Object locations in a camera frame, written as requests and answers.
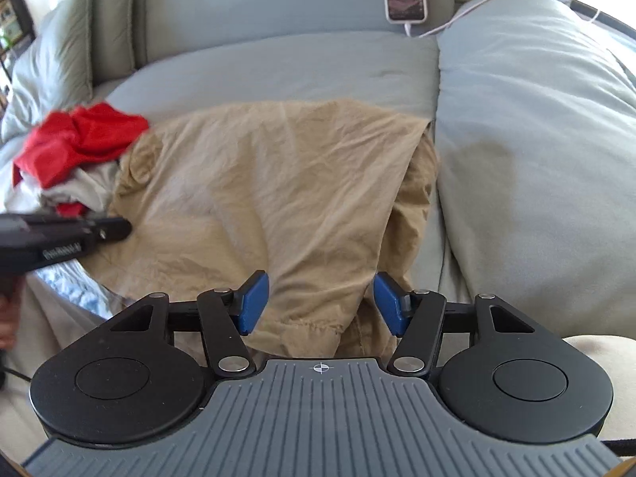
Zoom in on person's left hand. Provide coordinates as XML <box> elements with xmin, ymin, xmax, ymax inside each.
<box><xmin>0</xmin><ymin>283</ymin><xmax>21</xmax><ymax>351</ymax></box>

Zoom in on large grey pillow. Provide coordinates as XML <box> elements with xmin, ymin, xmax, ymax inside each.
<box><xmin>0</xmin><ymin>0</ymin><xmax>95</xmax><ymax>142</ymax></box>

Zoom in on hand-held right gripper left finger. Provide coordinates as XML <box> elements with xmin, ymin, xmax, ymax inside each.
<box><xmin>109</xmin><ymin>271</ymin><xmax>270</xmax><ymax>378</ymax></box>

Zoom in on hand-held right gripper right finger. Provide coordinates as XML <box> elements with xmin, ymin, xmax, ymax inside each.
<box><xmin>372</xmin><ymin>272</ymin><xmax>537</xmax><ymax>376</ymax></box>

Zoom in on dark shelf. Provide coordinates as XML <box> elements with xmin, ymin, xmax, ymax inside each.
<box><xmin>0</xmin><ymin>0</ymin><xmax>35</xmax><ymax>85</ymax></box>

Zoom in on white charging cable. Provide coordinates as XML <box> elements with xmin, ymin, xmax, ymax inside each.
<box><xmin>405</xmin><ymin>0</ymin><xmax>604</xmax><ymax>39</ymax></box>

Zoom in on grey sofa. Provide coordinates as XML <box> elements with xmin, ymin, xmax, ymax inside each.
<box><xmin>0</xmin><ymin>0</ymin><xmax>636</xmax><ymax>458</ymax></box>

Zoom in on red garment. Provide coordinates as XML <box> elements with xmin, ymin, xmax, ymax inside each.
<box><xmin>12</xmin><ymin>102</ymin><xmax>150</xmax><ymax>217</ymax></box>

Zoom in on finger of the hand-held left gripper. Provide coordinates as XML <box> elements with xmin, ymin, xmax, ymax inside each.
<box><xmin>82</xmin><ymin>216</ymin><xmax>133</xmax><ymax>248</ymax></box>

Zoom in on big grey seat cushion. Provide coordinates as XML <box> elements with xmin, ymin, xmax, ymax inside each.
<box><xmin>434</xmin><ymin>0</ymin><xmax>636</xmax><ymax>343</ymax></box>

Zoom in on khaki pants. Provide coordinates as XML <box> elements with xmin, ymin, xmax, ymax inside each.
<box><xmin>82</xmin><ymin>99</ymin><xmax>440</xmax><ymax>359</ymax></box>

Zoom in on grey back cushion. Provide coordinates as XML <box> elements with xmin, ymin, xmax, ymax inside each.
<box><xmin>89</xmin><ymin>0</ymin><xmax>140</xmax><ymax>87</ymax></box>

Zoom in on cream garment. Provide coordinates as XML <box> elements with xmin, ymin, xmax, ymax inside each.
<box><xmin>5</xmin><ymin>159</ymin><xmax>120</xmax><ymax>219</ymax></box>

